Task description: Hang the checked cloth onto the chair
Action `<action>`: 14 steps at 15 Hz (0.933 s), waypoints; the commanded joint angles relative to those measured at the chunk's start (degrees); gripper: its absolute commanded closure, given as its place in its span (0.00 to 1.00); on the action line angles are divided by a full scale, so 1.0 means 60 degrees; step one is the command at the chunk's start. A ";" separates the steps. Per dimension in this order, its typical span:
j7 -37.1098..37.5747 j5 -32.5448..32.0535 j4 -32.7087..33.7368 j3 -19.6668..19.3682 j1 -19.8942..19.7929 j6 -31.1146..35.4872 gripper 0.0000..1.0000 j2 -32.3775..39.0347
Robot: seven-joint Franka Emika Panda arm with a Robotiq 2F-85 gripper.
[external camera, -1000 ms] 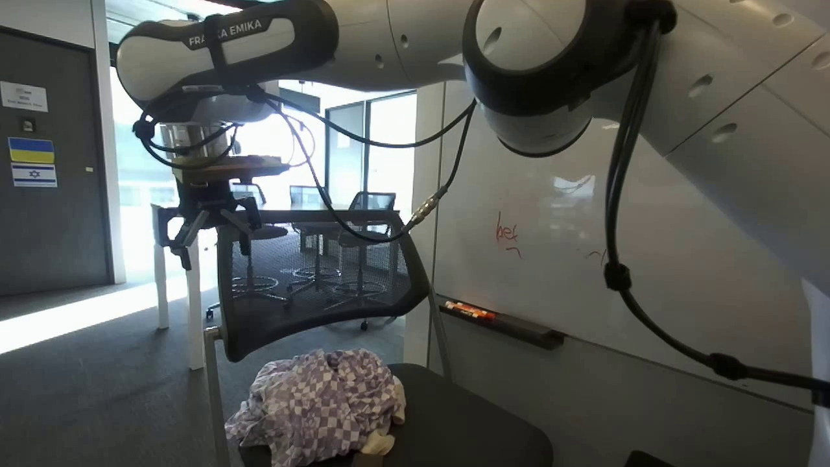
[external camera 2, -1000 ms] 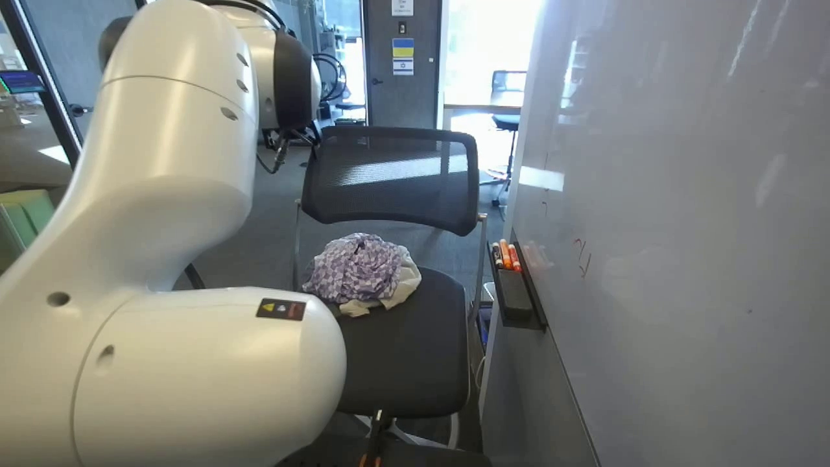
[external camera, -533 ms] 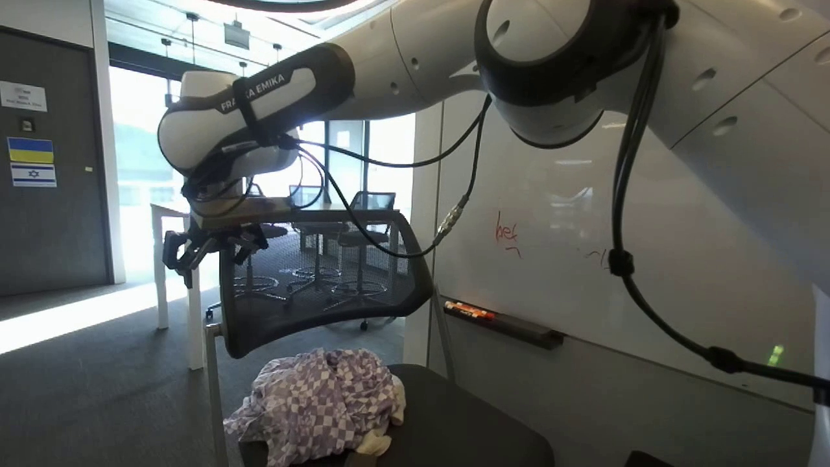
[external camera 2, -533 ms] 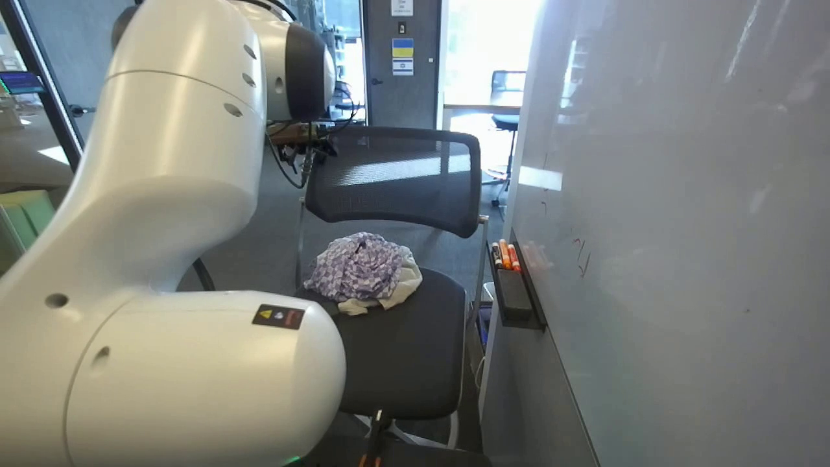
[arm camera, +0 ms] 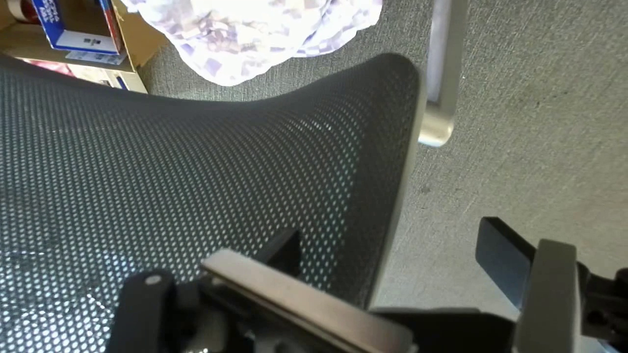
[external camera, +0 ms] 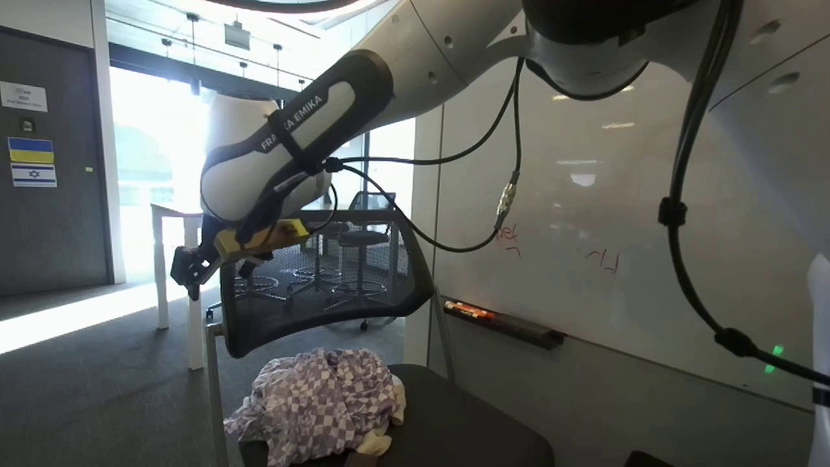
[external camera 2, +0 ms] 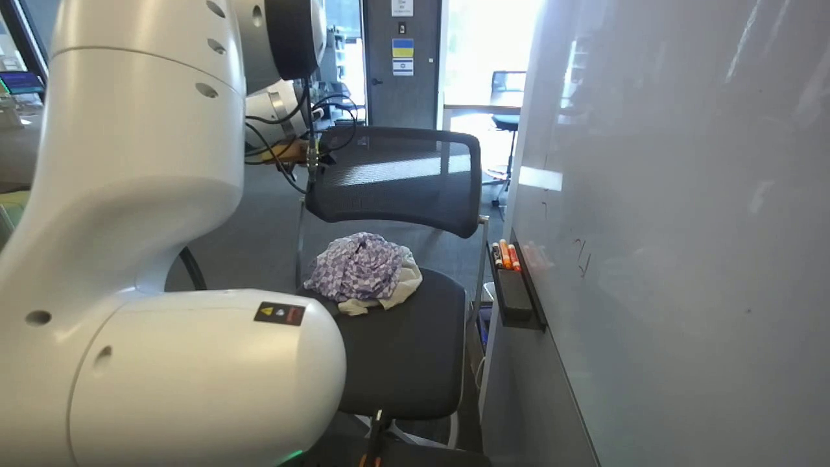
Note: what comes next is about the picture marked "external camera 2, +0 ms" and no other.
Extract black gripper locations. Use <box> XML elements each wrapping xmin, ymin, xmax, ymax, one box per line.
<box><xmin>304</xmin><ymin>126</ymin><xmax>338</xmax><ymax>175</ymax></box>

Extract purple white checked cloth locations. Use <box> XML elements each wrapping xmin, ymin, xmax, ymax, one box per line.
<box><xmin>304</xmin><ymin>231</ymin><xmax>425</xmax><ymax>310</ymax></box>

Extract cream towel cloth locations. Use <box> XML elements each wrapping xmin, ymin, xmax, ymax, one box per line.
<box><xmin>335</xmin><ymin>265</ymin><xmax>425</xmax><ymax>318</ymax></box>

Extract black mesh back chair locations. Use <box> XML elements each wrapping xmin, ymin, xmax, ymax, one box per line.
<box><xmin>296</xmin><ymin>125</ymin><xmax>488</xmax><ymax>467</ymax></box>

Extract blue yellow flag poster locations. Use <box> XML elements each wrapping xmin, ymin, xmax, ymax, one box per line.
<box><xmin>388</xmin><ymin>37</ymin><xmax>417</xmax><ymax>77</ymax></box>

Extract dark grey door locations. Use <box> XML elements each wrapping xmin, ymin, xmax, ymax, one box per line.
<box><xmin>361</xmin><ymin>0</ymin><xmax>445</xmax><ymax>133</ymax></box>

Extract black whiteboard marker tray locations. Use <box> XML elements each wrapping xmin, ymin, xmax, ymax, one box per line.
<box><xmin>489</xmin><ymin>240</ymin><xmax>549</xmax><ymax>331</ymax></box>

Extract large whiteboard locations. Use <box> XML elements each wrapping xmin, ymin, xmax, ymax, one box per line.
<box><xmin>504</xmin><ymin>0</ymin><xmax>830</xmax><ymax>467</ymax></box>

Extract yellowish wrist camera box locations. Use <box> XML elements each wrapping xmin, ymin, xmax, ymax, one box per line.
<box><xmin>256</xmin><ymin>139</ymin><xmax>310</xmax><ymax>165</ymax></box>

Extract thin black camera cable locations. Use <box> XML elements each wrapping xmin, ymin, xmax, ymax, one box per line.
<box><xmin>243</xmin><ymin>85</ymin><xmax>366</xmax><ymax>196</ymax></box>

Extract thick black cable hose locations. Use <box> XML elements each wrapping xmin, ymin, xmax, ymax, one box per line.
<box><xmin>176</xmin><ymin>244</ymin><xmax>211</xmax><ymax>292</ymax></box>

